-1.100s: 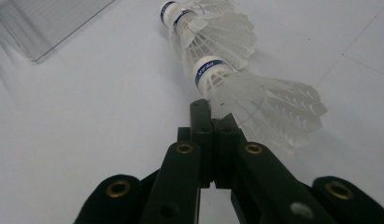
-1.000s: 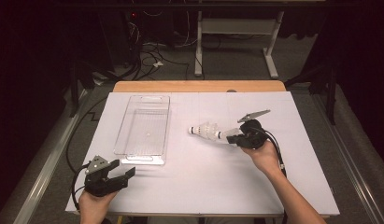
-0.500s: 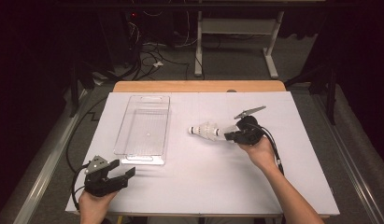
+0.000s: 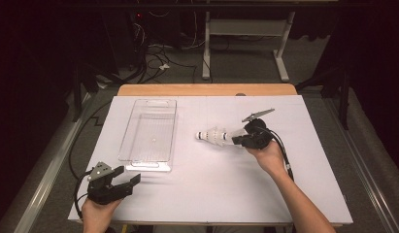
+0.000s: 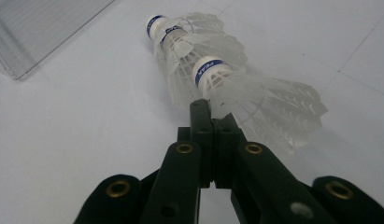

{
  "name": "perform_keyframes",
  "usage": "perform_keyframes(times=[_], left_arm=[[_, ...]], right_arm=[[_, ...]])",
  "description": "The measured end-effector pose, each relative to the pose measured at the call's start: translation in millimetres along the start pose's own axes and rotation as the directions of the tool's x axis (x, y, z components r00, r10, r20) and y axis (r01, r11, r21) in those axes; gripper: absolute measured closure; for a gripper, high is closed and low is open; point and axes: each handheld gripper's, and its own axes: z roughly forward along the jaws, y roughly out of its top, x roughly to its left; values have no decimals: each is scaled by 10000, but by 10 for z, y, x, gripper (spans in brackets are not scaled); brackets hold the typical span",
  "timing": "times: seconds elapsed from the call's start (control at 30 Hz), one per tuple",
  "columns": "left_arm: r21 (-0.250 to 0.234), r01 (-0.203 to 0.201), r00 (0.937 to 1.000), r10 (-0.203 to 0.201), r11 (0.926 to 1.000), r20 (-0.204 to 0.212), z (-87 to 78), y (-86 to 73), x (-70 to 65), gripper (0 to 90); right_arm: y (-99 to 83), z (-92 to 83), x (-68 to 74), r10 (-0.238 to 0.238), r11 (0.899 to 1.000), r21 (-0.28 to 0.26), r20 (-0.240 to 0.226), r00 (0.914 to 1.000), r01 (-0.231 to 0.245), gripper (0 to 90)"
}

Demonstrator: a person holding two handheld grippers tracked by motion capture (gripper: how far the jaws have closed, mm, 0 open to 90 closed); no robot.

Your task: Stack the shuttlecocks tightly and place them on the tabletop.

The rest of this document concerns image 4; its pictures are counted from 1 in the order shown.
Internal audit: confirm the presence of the aluminium floor rail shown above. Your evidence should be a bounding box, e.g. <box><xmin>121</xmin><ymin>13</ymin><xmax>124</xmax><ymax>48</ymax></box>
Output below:
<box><xmin>322</xmin><ymin>96</ymin><xmax>399</xmax><ymax>233</ymax></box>
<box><xmin>12</xmin><ymin>93</ymin><xmax>91</xmax><ymax>233</ymax></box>

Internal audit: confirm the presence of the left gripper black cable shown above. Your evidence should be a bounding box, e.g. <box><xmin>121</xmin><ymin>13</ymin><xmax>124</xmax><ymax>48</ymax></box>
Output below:
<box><xmin>72</xmin><ymin>170</ymin><xmax>92</xmax><ymax>222</ymax></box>

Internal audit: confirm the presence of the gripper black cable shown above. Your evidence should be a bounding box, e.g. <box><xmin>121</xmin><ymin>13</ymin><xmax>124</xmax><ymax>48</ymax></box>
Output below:
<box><xmin>256</xmin><ymin>125</ymin><xmax>295</xmax><ymax>183</ymax></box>
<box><xmin>72</xmin><ymin>170</ymin><xmax>92</xmax><ymax>222</ymax></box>

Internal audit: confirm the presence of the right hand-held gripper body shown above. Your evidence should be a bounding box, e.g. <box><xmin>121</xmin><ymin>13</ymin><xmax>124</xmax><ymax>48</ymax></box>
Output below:
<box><xmin>241</xmin><ymin>108</ymin><xmax>276</xmax><ymax>150</ymax></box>

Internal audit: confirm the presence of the white metal desk frame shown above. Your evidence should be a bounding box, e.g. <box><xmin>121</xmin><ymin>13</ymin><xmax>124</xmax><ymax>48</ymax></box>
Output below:
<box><xmin>201</xmin><ymin>11</ymin><xmax>297</xmax><ymax>83</ymax></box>

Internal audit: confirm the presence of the tangle of black floor cables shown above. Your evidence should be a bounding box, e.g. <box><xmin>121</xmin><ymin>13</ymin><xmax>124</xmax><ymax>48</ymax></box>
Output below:
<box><xmin>132</xmin><ymin>42</ymin><xmax>199</xmax><ymax>85</ymax></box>

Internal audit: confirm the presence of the white table cover sheet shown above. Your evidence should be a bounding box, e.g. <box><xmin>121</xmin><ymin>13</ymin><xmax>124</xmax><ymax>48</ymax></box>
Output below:
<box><xmin>68</xmin><ymin>95</ymin><xmax>354</xmax><ymax>225</ymax></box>

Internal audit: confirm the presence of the dark curtain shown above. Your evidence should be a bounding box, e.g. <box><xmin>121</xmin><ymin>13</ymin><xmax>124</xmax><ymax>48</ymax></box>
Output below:
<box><xmin>0</xmin><ymin>0</ymin><xmax>79</xmax><ymax>224</ymax></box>
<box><xmin>329</xmin><ymin>0</ymin><xmax>399</xmax><ymax>176</ymax></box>

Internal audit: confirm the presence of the long black floor cable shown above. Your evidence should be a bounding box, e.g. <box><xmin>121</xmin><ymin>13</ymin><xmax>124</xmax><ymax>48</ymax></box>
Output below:
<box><xmin>68</xmin><ymin>100</ymin><xmax>114</xmax><ymax>176</ymax></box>

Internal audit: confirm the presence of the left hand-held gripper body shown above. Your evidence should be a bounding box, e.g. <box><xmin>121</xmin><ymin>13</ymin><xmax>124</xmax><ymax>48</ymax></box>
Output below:
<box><xmin>86</xmin><ymin>161</ymin><xmax>135</xmax><ymax>206</ymax></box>

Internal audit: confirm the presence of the black metal stand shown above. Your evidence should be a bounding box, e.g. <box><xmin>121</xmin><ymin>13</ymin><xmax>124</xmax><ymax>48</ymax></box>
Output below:
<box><xmin>295</xmin><ymin>64</ymin><xmax>351</xmax><ymax>130</ymax></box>
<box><xmin>72</xmin><ymin>61</ymin><xmax>101</xmax><ymax>122</ymax></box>

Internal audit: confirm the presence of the person's right hand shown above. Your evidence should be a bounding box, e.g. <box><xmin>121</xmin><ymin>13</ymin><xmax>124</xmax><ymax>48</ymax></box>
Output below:
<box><xmin>247</xmin><ymin>139</ymin><xmax>287</xmax><ymax>180</ymax></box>

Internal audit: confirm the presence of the person's left hand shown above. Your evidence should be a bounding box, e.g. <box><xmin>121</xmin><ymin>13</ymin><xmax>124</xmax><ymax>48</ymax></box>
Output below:
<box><xmin>81</xmin><ymin>197</ymin><xmax>123</xmax><ymax>233</ymax></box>

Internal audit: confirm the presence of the white feather shuttlecock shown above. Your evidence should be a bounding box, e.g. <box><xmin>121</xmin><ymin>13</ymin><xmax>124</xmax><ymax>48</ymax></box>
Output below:
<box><xmin>195</xmin><ymin>126</ymin><xmax>222</xmax><ymax>148</ymax></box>
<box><xmin>213</xmin><ymin>125</ymin><xmax>229</xmax><ymax>149</ymax></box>
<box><xmin>220</xmin><ymin>127</ymin><xmax>248</xmax><ymax>146</ymax></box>

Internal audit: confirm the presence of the black equipment with red light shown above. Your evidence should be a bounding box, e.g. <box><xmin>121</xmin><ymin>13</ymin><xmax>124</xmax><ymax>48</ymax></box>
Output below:
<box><xmin>122</xmin><ymin>8</ymin><xmax>148</xmax><ymax>71</ymax></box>

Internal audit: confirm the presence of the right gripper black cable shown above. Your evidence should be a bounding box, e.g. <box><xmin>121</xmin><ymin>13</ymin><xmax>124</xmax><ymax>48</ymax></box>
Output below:
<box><xmin>256</xmin><ymin>125</ymin><xmax>295</xmax><ymax>183</ymax></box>

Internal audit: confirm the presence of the clear plastic tray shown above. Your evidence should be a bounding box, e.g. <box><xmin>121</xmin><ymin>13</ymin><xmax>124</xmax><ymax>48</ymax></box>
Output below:
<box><xmin>117</xmin><ymin>98</ymin><xmax>178</xmax><ymax>173</ymax></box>

